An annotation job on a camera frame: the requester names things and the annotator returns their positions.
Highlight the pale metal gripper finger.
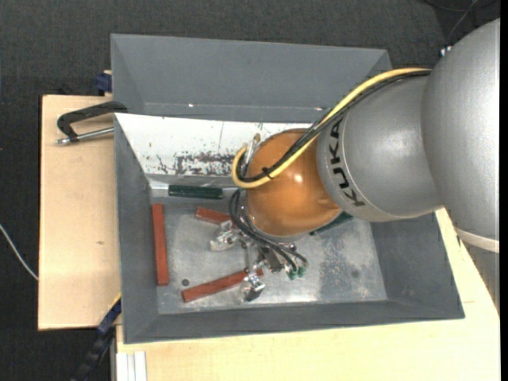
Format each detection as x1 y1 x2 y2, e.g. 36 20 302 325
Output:
239 269 267 303
209 219 241 252

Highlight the red-brown flat block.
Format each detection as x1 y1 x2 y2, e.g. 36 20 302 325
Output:
194 206 233 225
181 267 265 303
151 202 171 287

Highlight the dark green flat block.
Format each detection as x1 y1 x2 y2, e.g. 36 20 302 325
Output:
167 184 225 201

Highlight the pale wood flat board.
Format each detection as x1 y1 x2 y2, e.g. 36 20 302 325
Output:
37 94 122 331

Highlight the grey metal bin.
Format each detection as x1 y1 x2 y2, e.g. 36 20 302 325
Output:
110 33 466 344

